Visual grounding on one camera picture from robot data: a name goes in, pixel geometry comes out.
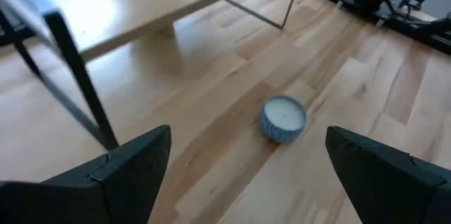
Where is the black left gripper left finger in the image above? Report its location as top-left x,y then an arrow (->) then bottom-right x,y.
37,124 -> 173,224

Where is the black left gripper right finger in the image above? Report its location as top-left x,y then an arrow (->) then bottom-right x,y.
325,125 -> 451,224

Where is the white candle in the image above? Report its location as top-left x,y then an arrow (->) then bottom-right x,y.
259,94 -> 308,144

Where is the wooden shelf with black legs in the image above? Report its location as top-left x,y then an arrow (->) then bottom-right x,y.
0,0 -> 304,151

